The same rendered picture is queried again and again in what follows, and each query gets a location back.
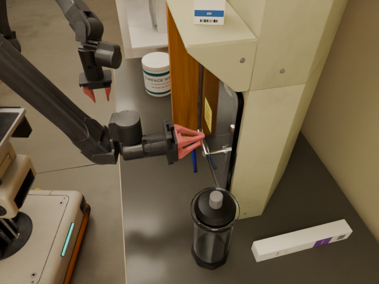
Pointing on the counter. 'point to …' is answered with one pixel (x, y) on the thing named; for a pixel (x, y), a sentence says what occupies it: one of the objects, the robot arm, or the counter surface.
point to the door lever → (208, 147)
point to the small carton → (209, 12)
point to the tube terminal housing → (278, 89)
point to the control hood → (217, 44)
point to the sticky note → (207, 114)
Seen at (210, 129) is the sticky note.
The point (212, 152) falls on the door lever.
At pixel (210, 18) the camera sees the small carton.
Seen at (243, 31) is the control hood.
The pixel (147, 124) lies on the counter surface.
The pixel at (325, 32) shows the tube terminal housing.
